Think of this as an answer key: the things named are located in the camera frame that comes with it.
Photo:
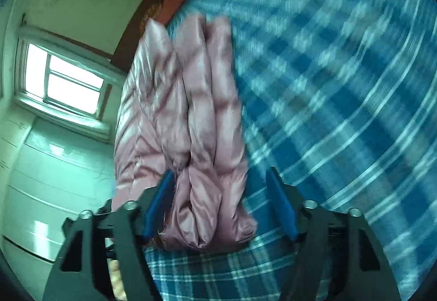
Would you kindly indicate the window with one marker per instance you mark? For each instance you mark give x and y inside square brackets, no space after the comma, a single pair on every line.
[61,82]

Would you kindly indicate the blue plaid bed sheet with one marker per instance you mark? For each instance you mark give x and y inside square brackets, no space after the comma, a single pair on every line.
[324,82]

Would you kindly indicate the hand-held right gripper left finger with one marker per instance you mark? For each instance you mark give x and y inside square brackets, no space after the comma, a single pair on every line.
[160,202]

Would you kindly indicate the pink down jacket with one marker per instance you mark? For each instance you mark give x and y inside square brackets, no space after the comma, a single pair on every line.
[191,116]

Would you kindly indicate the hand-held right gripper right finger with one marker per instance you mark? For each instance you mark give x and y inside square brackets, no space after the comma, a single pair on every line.
[280,205]

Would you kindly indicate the white wardrobe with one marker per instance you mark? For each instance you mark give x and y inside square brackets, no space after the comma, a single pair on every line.
[51,184]

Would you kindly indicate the wooden bed headboard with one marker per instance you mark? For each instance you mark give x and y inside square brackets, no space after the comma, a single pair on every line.
[143,17]

